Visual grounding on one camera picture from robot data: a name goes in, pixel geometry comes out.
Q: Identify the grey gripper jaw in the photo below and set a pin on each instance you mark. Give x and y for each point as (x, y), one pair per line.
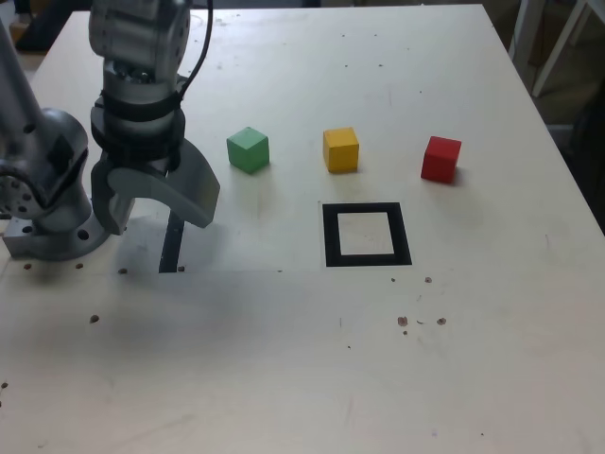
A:
(109, 213)
(189, 198)

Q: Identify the green cube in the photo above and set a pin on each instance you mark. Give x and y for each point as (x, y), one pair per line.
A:
(247, 151)

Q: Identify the yellow cube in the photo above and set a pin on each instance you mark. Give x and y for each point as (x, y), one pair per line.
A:
(341, 151)

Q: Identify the red cube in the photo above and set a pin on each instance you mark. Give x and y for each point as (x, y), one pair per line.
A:
(439, 161)

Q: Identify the black tape square outline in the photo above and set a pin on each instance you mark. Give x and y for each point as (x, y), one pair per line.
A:
(368, 260)

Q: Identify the black tape strip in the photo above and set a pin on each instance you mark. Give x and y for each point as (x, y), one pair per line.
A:
(170, 250)

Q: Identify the white metal frame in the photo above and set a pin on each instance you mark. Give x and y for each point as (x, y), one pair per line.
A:
(522, 28)

